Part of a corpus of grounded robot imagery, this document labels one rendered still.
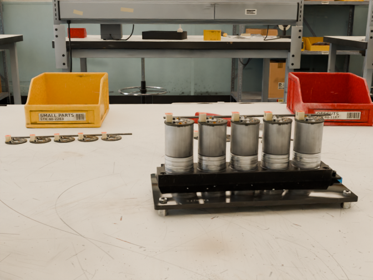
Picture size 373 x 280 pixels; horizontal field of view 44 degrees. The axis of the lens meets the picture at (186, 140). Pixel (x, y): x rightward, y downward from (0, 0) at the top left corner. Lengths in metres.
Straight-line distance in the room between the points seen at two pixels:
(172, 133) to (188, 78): 4.40
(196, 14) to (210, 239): 2.32
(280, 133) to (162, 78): 4.38
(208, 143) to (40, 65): 4.54
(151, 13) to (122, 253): 2.33
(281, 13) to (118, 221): 2.39
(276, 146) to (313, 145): 0.03
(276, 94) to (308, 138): 4.09
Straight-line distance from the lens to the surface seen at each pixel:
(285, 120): 0.40
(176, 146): 0.38
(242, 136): 0.39
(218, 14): 2.62
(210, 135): 0.38
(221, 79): 4.80
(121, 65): 4.76
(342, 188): 0.40
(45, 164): 0.49
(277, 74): 4.46
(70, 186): 0.43
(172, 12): 2.60
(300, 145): 0.41
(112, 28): 2.72
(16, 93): 3.45
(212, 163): 0.39
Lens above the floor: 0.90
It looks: 15 degrees down
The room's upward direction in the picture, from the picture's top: straight up
